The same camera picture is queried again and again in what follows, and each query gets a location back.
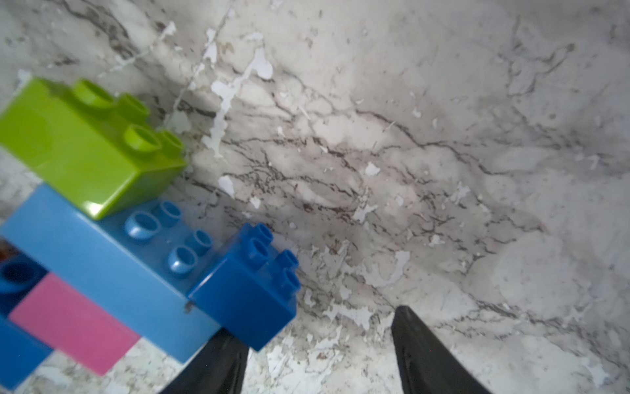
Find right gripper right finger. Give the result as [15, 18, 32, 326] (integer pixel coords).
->
[391, 305, 490, 394]

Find green lego brick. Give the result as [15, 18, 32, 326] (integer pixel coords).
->
[1, 78, 187, 220]

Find pink lego brick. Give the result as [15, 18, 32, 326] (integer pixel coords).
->
[8, 273, 140, 376]

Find dark blue lego brick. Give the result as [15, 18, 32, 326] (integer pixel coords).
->
[187, 223, 301, 351]

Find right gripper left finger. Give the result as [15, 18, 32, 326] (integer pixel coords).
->
[160, 328, 249, 394]

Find long blue lego brick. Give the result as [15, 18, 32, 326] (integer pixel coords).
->
[1, 186, 221, 363]

